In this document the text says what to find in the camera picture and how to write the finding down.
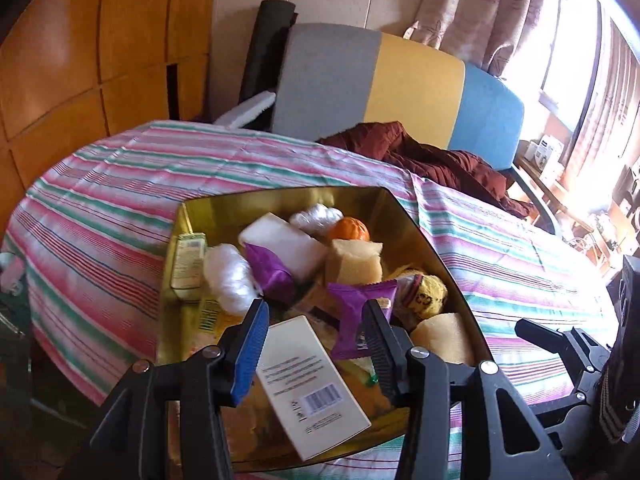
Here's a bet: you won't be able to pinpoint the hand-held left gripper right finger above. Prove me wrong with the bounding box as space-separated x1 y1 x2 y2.
361 300 571 480

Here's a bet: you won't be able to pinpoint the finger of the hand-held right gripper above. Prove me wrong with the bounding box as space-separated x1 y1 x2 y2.
515 317 608 376
532 375 601 418

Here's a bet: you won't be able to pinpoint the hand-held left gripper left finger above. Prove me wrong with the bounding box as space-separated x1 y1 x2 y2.
60 298 270 480

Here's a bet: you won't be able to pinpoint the purple snack packet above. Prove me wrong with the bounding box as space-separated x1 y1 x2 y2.
244 242 296 303
327 280 398 361

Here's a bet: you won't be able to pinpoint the white medicine box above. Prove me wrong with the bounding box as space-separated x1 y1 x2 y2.
255 315 372 461

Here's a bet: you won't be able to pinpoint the small yellow sponge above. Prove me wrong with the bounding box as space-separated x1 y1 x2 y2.
410 312 475 366

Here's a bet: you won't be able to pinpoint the yellow striped plush toy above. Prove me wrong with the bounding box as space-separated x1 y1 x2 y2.
385 266 448 331

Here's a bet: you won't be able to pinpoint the white plastic bag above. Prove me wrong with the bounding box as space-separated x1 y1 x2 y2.
289 203 341 236
202 243 258 313

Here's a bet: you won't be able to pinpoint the large tan sponge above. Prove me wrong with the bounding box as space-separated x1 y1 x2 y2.
325 238 384 286

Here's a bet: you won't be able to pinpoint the orange fruit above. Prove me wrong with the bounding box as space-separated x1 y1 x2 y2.
327 216 371 242

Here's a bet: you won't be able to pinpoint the gold metal tin box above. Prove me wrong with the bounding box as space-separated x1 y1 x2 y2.
155 186 496 473

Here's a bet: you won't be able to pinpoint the green and white small carton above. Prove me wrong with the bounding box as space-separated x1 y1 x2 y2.
170 231 208 291

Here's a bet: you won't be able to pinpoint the white soap bar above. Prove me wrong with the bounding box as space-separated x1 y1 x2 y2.
238 212 328 283

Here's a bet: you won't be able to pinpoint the wooden side desk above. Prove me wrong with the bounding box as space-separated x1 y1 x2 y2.
515 155 616 261

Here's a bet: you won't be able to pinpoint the dark red quilted jacket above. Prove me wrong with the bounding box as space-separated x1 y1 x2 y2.
317 121 533 218

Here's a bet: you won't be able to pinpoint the white boxes on desk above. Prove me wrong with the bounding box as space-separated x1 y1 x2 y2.
525 135 566 171

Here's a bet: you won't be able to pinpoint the striped pink green tablecloth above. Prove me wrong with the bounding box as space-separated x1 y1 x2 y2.
2 120 618 480

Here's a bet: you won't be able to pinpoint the beige patterned curtain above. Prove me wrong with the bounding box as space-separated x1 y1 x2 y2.
405 0 551 78
565 10 640 181

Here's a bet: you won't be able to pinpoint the white foam board piece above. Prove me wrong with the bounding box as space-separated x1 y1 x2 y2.
215 91 278 128

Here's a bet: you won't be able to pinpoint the grey yellow blue chair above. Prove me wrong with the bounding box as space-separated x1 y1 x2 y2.
270 23 558 236

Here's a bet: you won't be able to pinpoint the window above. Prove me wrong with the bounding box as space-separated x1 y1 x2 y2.
505 0 601 126

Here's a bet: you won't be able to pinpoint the black rolled mat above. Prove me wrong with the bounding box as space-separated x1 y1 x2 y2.
239 0 297 111

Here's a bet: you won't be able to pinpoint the wooden panelled wardrobe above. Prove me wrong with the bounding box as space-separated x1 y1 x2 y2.
0 0 221 201

